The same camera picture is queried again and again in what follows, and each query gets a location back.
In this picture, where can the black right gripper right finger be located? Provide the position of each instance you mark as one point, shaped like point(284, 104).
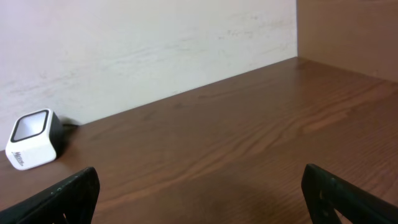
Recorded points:
point(327, 195)

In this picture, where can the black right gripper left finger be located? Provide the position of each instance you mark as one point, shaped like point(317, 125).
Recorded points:
point(72, 200)

